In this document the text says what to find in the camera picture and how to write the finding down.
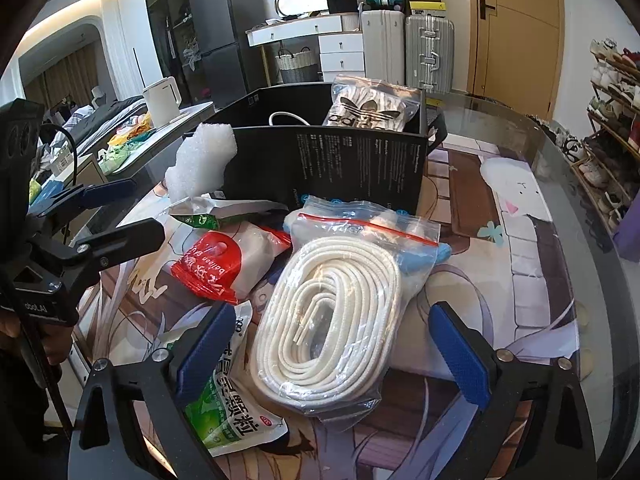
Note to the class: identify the wooden door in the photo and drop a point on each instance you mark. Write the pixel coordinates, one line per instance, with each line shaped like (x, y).
(516, 49)

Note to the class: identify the white foam wrap piece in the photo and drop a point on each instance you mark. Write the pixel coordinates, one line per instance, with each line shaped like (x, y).
(200, 162)

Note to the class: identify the anime printed desk mat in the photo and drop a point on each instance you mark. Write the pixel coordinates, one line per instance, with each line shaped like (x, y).
(506, 278)

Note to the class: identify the adidas bag with white laces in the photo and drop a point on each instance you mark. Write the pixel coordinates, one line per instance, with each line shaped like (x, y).
(360, 102)

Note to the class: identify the green white torn packet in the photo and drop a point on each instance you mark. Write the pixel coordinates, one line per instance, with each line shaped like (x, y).
(206, 213)

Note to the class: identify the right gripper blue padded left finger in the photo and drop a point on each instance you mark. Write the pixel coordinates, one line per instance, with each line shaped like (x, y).
(130, 422)

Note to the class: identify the woven laundry basket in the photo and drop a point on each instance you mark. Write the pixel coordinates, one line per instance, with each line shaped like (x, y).
(296, 67)

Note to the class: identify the white electric kettle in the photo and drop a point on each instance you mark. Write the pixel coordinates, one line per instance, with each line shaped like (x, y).
(163, 100)

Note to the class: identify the person's left hand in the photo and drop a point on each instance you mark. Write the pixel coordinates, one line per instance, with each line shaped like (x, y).
(56, 340)

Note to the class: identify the bag of white rope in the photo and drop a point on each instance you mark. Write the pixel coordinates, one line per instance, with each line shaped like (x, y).
(325, 336)

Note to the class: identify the black refrigerator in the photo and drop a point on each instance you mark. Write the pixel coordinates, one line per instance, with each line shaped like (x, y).
(231, 66)

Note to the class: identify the red white plastic bag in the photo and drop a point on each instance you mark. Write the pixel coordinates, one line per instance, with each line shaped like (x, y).
(226, 265)

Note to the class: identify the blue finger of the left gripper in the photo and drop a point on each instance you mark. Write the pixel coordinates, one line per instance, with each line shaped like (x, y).
(71, 202)

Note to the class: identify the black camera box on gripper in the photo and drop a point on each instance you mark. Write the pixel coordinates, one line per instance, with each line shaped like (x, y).
(20, 125)

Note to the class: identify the white suitcase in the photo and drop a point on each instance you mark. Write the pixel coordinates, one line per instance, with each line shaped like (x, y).
(383, 35)

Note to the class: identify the black glass cabinet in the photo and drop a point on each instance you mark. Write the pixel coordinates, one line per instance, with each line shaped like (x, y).
(177, 49)

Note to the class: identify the white desk with drawers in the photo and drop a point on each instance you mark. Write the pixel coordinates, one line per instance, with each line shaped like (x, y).
(339, 37)

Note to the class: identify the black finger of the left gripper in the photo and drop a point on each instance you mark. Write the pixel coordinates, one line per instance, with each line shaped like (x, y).
(96, 253)

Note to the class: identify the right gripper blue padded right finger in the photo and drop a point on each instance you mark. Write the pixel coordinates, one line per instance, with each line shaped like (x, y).
(556, 442)

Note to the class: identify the grey side table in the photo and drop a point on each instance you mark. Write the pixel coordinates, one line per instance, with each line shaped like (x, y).
(190, 117)

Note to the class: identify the black storage box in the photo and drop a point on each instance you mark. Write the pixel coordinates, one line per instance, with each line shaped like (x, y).
(285, 153)

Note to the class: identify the silver suitcase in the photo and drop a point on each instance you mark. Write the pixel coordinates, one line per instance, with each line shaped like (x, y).
(429, 57)

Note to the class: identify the green white granule packet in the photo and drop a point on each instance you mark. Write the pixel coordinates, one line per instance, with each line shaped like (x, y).
(226, 416)

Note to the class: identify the shoe rack with shoes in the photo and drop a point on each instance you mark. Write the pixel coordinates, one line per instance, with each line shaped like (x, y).
(605, 160)

